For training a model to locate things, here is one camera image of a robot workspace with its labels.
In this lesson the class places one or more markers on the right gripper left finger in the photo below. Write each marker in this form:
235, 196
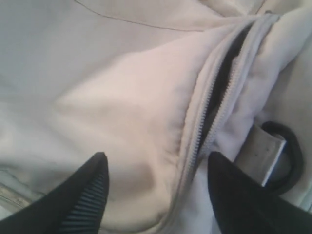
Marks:
74, 207

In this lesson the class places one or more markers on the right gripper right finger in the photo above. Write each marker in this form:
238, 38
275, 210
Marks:
241, 206

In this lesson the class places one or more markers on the beige fabric duffel bag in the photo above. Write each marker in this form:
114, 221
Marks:
156, 85

